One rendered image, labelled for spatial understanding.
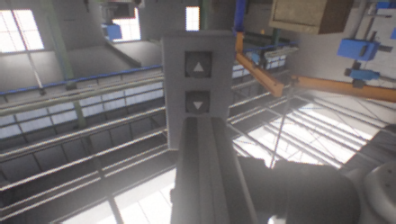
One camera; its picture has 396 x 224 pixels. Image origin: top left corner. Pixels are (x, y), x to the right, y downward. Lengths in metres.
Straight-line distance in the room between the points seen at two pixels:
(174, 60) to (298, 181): 0.19
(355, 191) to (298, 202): 0.07
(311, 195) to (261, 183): 0.06
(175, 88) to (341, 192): 0.22
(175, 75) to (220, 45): 0.05
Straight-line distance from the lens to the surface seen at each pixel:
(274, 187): 0.28
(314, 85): 6.02
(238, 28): 7.92
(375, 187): 0.30
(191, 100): 0.19
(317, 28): 3.83
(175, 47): 0.18
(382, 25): 12.97
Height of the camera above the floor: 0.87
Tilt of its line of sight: 30 degrees up
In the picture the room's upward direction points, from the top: 179 degrees counter-clockwise
